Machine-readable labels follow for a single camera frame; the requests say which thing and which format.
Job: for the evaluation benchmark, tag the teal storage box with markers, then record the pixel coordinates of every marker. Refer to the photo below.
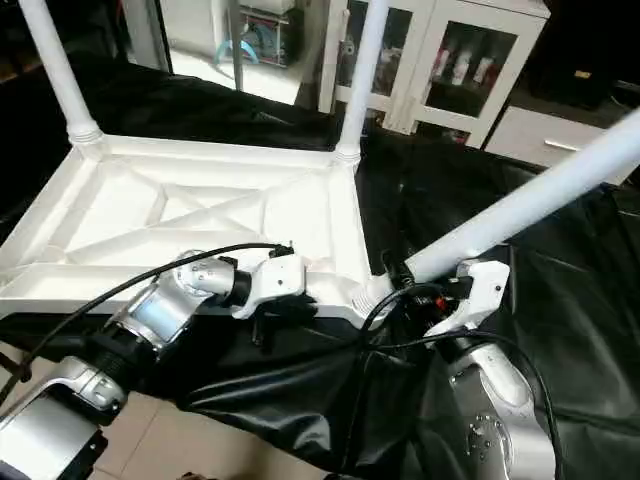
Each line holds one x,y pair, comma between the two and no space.
260,35

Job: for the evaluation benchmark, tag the black box yellow label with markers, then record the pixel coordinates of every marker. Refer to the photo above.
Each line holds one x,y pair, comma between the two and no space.
585,50

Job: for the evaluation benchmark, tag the white drawer unit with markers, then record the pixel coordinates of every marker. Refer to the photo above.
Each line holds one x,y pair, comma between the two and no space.
550,138

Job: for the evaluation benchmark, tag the black work mat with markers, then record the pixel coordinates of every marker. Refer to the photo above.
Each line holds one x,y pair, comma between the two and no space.
300,400

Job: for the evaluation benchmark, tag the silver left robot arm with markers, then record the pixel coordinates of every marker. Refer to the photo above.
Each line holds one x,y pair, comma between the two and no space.
160,310

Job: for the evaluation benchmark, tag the white plastic table top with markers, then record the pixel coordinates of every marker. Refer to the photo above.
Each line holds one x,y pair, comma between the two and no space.
180,210

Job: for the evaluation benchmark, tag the white glass-door cabinet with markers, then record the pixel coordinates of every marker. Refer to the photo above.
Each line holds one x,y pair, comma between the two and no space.
450,60

